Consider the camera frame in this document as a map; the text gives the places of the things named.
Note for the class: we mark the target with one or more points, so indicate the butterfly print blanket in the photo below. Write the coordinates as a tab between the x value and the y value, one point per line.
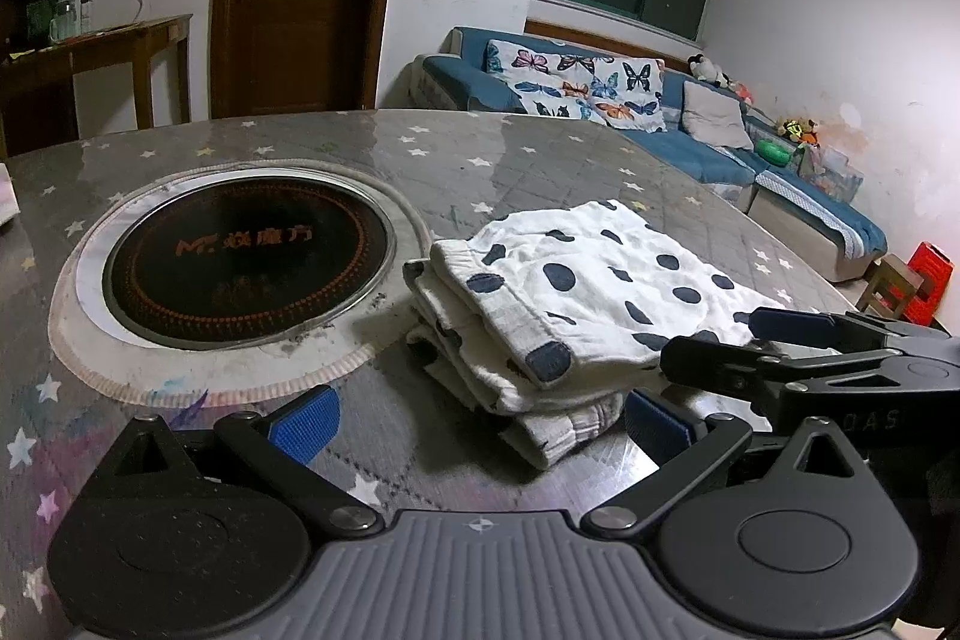
570	85

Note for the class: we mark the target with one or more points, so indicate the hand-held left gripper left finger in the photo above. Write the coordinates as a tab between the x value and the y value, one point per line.
307	426

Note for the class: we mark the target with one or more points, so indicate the glass pitcher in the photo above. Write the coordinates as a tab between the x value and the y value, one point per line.
65	21

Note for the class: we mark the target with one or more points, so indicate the white woven basket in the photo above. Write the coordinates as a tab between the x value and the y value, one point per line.
225	379

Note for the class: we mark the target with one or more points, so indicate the black round induction cooktop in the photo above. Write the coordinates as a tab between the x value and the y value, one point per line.
247	250

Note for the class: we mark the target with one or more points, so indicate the green plastic toy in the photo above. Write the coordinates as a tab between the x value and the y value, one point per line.
772	153

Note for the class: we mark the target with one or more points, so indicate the wooden side table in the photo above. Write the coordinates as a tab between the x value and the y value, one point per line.
112	40

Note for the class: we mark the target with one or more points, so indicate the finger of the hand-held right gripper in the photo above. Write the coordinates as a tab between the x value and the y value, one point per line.
705	360
795	323

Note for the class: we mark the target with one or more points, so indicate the clear plastic toy bag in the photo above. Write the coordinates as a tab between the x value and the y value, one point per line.
832	175

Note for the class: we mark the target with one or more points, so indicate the black and white plush toy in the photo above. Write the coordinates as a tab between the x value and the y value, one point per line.
705	68

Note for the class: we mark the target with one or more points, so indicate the small orange plush toy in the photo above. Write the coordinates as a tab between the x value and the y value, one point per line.
742	93

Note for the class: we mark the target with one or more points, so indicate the grey star-print quilted tablecloth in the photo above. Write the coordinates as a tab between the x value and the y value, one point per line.
525	160

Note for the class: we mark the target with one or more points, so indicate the grey pillow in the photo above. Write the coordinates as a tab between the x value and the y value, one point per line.
712	115

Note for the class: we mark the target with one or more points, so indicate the glass jar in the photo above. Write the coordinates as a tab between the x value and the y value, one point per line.
86	10

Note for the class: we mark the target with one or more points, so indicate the red plastic stool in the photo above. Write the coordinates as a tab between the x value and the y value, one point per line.
930	280

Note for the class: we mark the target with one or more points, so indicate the yellow orange plush toy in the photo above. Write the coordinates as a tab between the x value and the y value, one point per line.
796	129

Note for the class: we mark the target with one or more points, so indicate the small wooden stool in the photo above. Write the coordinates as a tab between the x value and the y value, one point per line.
892	284

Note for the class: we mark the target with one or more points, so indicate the brown wooden wall rail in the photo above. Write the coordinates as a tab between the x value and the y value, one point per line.
600	36

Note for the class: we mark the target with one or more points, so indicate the white polka-dot pants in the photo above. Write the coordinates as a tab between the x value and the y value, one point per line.
585	280

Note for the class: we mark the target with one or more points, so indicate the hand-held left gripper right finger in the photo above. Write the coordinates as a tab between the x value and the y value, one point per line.
656	426

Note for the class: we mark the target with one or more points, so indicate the blue sofa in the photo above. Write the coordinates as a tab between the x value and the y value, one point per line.
697	153

